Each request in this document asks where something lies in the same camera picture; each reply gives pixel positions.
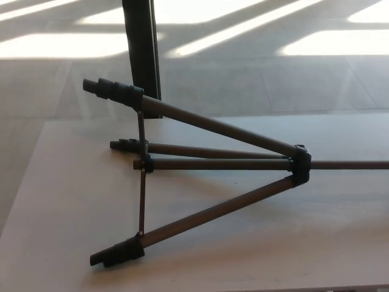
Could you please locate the brown black camera tripod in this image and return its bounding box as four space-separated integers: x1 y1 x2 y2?
82 77 389 269

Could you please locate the black upright post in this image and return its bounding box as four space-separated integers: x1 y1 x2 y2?
121 0 162 120

